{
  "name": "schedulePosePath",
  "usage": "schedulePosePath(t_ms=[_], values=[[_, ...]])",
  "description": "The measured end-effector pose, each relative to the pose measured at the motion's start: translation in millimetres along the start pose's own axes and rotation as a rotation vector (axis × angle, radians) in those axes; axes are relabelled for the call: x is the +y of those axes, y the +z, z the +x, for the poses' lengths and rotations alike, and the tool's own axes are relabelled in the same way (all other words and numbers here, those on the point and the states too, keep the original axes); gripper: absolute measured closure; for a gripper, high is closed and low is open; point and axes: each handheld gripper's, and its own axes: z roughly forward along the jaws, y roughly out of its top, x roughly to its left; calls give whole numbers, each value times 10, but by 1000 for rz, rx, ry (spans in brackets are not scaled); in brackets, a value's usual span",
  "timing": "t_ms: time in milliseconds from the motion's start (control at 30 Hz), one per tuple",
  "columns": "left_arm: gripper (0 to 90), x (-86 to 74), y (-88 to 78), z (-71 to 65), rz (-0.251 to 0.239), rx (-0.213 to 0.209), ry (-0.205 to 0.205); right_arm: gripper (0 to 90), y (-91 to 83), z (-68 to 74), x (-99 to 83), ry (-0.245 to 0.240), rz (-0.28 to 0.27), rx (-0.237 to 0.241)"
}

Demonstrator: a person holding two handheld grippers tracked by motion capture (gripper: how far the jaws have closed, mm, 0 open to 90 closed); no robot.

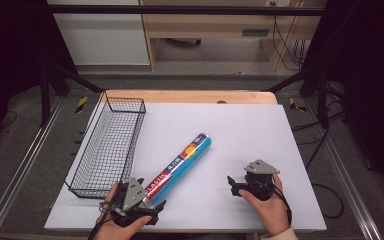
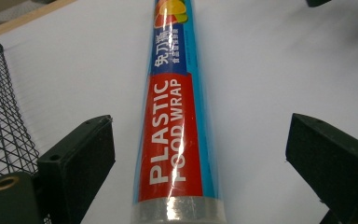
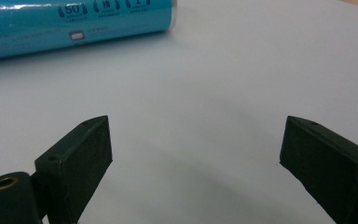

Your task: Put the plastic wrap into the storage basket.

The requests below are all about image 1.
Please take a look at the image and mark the hanging black cables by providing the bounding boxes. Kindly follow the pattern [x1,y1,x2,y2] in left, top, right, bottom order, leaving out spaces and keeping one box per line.
[269,1,308,72]

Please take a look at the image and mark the blue plastic wrap box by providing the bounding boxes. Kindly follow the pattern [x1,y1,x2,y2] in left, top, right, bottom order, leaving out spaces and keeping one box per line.
[145,132,213,206]

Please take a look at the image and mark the wooden desk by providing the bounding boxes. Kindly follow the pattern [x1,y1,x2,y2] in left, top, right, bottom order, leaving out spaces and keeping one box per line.
[139,0,328,72]

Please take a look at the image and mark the black floor cable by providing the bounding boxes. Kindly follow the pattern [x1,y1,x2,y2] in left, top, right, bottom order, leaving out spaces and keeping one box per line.
[291,98,348,171]
[310,182,345,220]

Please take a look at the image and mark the right hand-held gripper cable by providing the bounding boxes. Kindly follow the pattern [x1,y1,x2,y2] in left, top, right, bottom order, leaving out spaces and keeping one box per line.
[259,173,294,226]

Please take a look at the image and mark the left hand-held gripper cable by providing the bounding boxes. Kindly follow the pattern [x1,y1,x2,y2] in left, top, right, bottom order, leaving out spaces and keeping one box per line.
[87,186,128,240]

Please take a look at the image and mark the black curtain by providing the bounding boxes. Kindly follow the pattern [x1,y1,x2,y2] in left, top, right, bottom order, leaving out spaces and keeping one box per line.
[0,0,78,158]
[301,0,384,204]

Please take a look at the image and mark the hand-held gripper cable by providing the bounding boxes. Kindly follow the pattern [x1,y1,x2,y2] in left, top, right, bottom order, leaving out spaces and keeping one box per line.
[87,186,128,240]
[259,173,294,226]

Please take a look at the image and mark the wooden table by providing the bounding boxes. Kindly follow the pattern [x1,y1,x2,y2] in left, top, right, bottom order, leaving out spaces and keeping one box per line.
[99,89,278,106]

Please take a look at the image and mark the black metal frame stand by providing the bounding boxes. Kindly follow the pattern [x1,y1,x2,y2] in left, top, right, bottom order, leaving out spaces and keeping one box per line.
[39,63,105,128]
[263,64,330,130]

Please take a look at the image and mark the white table mat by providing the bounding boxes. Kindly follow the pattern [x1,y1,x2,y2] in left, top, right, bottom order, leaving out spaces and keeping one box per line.
[43,101,328,234]

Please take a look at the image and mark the white cabinet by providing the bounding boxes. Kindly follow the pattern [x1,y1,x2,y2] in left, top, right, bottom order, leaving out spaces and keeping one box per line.
[46,0,152,67]

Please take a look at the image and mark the aluminium floor rail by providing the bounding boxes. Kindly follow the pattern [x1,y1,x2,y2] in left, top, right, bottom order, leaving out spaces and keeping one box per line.
[304,98,384,240]
[0,96,65,240]

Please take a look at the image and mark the black horizontal frame bar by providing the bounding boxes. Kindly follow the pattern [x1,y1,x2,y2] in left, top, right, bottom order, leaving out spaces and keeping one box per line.
[46,3,326,17]

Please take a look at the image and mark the yellow black striped tape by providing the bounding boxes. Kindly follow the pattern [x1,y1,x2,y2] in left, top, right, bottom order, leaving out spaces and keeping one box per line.
[75,96,89,114]
[288,97,308,113]

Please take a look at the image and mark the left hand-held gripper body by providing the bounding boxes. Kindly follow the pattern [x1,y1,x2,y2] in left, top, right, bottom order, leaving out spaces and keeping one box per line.
[110,177,160,228]

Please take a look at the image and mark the person's right hand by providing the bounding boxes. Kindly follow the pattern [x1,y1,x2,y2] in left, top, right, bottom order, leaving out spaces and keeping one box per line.
[238,173,292,238]

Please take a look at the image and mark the person's left hand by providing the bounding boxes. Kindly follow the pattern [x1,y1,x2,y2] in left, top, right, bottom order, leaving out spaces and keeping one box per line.
[94,180,153,240]

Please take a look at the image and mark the black wire basket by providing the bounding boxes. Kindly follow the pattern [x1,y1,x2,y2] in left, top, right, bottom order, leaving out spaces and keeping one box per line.
[64,90,147,200]

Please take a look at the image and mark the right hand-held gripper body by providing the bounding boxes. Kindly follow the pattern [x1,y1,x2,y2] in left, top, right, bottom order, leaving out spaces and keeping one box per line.
[238,159,281,202]

